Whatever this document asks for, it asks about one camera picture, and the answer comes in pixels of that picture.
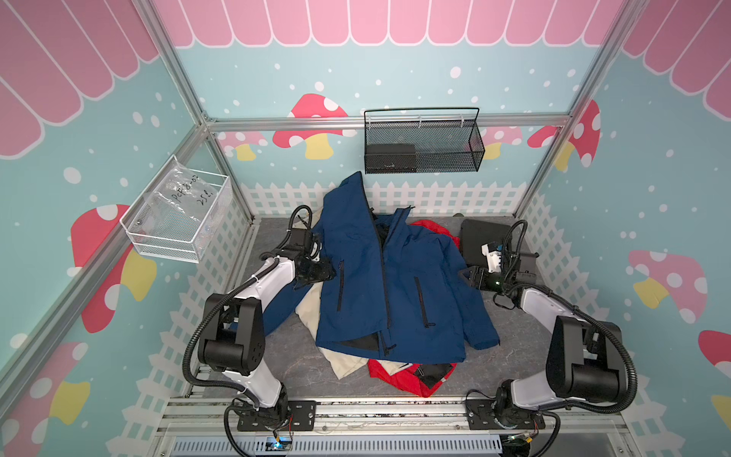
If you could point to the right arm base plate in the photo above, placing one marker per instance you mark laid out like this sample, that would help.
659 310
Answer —
482 414

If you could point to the red jacket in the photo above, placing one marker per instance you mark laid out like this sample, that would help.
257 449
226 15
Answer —
418 379

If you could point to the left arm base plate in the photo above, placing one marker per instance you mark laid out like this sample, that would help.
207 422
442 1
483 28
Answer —
297 416

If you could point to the blue jacket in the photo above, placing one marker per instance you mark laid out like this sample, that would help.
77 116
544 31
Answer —
397 295

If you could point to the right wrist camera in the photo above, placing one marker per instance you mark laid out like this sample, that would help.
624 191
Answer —
493 255

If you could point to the black mesh wall basket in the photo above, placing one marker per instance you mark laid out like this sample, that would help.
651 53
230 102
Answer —
447 140

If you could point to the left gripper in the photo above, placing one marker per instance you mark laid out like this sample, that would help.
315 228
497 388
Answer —
325 273

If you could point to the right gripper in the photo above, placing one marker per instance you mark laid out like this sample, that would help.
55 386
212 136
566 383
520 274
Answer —
475 276

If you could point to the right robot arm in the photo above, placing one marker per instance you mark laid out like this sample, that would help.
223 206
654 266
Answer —
587 365

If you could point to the clear plastic bag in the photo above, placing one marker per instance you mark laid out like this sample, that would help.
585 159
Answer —
185 200

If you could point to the black box in basket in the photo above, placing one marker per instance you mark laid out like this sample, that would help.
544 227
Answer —
390 158

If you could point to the black plastic case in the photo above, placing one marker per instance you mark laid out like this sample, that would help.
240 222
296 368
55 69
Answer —
474 234

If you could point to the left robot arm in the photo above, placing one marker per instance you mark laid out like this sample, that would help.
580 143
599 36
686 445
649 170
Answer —
227 348

